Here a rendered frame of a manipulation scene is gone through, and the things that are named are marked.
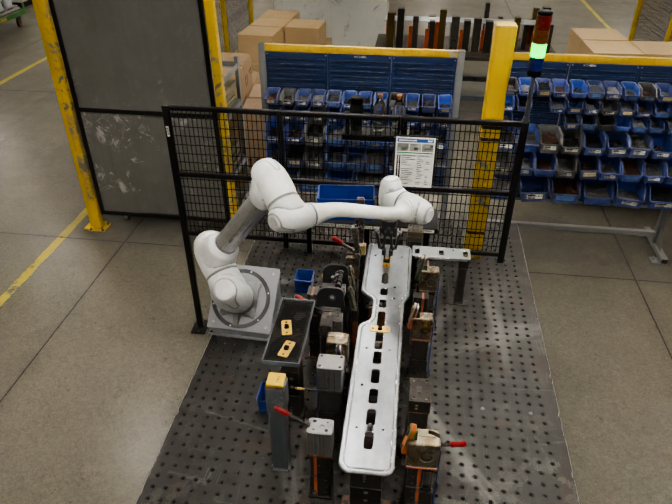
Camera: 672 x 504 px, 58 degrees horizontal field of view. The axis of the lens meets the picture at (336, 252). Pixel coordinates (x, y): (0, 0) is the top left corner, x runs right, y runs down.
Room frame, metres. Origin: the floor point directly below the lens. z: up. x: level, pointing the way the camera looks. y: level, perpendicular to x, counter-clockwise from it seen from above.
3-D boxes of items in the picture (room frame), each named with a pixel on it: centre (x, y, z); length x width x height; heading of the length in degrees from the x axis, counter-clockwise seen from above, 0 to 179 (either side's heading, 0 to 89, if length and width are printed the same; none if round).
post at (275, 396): (1.51, 0.21, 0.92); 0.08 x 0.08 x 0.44; 83
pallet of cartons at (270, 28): (7.09, 0.54, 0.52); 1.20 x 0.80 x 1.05; 169
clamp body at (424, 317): (1.99, -0.37, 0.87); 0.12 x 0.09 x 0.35; 83
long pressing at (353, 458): (1.93, -0.19, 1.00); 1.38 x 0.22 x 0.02; 173
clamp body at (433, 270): (2.33, -0.44, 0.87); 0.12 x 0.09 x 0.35; 83
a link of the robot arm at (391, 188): (2.40, -0.25, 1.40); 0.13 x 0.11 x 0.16; 41
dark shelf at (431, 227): (2.87, -0.10, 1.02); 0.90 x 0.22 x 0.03; 83
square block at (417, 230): (2.67, -0.41, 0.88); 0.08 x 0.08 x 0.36; 83
